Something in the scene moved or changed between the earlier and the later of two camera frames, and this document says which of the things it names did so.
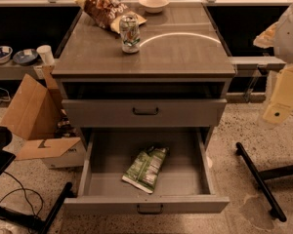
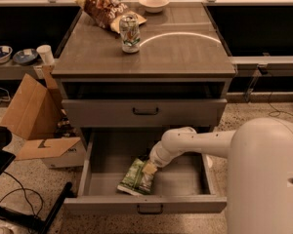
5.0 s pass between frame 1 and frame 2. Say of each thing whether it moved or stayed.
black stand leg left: stayed
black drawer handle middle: stayed
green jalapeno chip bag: moved
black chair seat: stayed
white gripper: moved
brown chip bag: stayed
